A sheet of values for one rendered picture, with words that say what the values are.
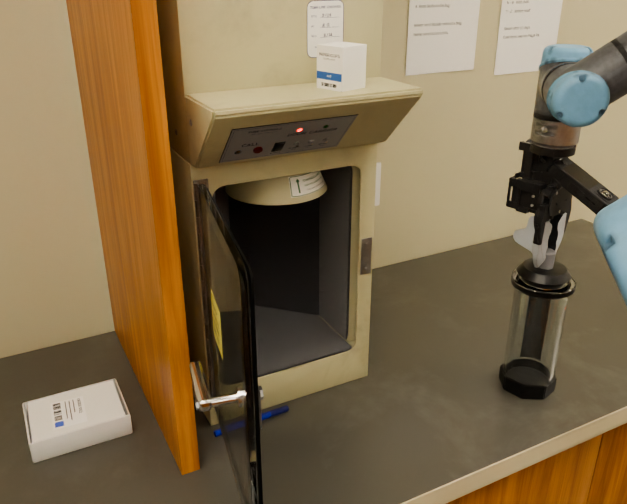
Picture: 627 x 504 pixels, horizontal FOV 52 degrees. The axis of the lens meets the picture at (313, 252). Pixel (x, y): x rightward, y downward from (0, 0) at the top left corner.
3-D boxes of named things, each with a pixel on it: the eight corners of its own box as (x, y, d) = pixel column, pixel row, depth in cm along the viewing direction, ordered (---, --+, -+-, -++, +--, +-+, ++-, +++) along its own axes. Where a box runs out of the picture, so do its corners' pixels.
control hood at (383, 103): (188, 164, 93) (182, 94, 88) (378, 138, 106) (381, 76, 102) (216, 187, 83) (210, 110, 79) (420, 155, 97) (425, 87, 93)
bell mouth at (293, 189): (210, 181, 116) (208, 151, 113) (299, 167, 123) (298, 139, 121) (248, 212, 101) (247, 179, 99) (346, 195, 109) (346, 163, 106)
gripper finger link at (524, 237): (513, 258, 116) (523, 209, 113) (543, 269, 112) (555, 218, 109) (504, 261, 114) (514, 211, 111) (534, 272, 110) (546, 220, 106)
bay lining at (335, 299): (181, 320, 130) (165, 148, 115) (297, 292, 141) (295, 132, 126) (225, 385, 110) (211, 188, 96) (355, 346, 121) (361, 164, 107)
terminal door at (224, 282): (219, 406, 109) (202, 180, 93) (260, 550, 83) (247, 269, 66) (214, 407, 109) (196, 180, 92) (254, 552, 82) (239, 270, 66)
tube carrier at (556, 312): (517, 356, 130) (532, 259, 121) (567, 380, 122) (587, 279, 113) (486, 377, 123) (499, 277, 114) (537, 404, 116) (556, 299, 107)
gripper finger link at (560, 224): (532, 247, 119) (535, 202, 115) (561, 257, 115) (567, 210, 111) (522, 253, 117) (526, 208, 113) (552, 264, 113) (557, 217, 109)
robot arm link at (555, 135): (591, 117, 104) (565, 125, 99) (586, 145, 105) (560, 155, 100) (548, 110, 109) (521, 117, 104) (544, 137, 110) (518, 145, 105)
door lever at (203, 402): (228, 367, 85) (227, 351, 84) (243, 411, 77) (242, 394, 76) (187, 375, 84) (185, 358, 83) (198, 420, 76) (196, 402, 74)
